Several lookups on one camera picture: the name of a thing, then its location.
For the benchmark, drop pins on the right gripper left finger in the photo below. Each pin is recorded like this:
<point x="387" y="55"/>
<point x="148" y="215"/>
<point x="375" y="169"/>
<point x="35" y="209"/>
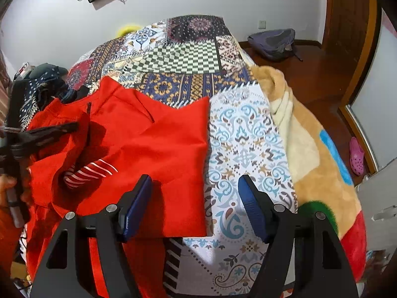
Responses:
<point x="132" y="207"/>

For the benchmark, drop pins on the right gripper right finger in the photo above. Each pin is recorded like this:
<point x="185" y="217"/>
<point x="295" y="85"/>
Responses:
<point x="258" y="207"/>

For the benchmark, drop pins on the red sports jacket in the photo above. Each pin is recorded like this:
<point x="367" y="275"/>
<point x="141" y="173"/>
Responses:
<point x="122" y="135"/>

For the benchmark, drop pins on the person's left hand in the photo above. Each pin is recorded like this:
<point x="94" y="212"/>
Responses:
<point x="8" y="190"/>

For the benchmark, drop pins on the navy patterned folded blanket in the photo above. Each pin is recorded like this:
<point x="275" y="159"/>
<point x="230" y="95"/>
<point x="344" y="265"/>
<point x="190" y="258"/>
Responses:
<point x="43" y="84"/>

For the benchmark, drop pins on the black folded garment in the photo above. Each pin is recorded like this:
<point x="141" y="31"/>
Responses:
<point x="72" y="95"/>

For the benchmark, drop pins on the tan fleece blanket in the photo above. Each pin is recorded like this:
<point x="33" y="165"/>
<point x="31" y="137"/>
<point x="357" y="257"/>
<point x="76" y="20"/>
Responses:
<point x="319" y="175"/>

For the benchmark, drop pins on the pink croc shoe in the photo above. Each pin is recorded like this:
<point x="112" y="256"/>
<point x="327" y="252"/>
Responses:
<point x="356" y="156"/>

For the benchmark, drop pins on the yellow curved headboard cushion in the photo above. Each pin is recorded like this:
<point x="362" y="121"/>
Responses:
<point x="127" y="29"/>

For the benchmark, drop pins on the grey backpack on floor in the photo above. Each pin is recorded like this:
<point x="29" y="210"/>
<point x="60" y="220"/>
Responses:
<point x="275" y="45"/>

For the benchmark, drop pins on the patchwork patterned bed quilt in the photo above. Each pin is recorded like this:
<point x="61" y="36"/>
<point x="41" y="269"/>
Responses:
<point x="175" y="100"/>

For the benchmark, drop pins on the brown wooden door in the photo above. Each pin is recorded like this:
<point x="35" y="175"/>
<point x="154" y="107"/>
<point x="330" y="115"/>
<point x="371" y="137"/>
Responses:
<point x="346" y="27"/>

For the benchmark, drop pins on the white wall socket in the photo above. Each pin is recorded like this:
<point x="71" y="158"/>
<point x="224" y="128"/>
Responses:
<point x="262" y="24"/>

